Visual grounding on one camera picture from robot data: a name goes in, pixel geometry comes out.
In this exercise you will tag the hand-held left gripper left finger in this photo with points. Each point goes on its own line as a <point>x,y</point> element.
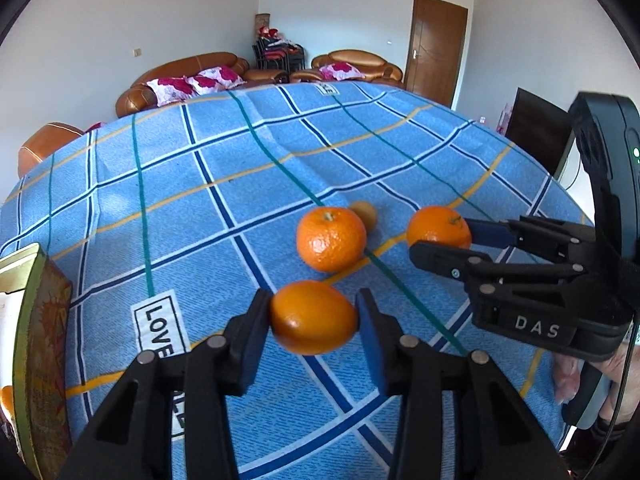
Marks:
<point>257,330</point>

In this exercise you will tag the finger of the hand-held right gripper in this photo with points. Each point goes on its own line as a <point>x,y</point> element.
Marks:
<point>487,232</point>
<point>435,257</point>

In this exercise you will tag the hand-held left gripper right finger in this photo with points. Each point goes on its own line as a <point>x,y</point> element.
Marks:
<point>370,335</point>

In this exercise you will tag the orange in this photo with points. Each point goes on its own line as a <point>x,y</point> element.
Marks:
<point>437,232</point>
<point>331,239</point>
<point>314,317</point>
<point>6,400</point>

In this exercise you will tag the gold tin box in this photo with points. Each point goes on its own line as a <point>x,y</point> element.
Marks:
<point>45,360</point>

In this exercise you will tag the person's right hand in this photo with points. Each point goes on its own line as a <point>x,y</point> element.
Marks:
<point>617,380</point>

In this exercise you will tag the golden brown round fruit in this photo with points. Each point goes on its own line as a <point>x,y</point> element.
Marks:
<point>368,212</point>

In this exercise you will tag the black television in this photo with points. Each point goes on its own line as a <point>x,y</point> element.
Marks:
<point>537,130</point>

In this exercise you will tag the blue plaid blanket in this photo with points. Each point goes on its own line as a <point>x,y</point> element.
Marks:
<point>200,160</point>

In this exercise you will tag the brown wooden door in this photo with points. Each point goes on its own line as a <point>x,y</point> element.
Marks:
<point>435,50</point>

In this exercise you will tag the pink floral pillow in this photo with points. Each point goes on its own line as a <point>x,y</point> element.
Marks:
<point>170,91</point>
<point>220,79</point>
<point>341,71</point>

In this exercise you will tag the brown leather armchair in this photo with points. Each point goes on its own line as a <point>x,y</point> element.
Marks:
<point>45,147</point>
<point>355,57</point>

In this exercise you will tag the brown leather ottoman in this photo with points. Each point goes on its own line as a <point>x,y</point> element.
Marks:
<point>265,76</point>

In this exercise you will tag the stacked dark chairs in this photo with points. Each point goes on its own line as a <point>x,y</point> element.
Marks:
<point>280,57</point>

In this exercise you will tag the brown leather sofa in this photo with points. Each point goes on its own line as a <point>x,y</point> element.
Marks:
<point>200,62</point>

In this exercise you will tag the red decorations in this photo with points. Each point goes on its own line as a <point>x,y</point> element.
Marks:
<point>269,32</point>

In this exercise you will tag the tall brown vase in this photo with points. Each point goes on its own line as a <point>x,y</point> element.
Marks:
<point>263,22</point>

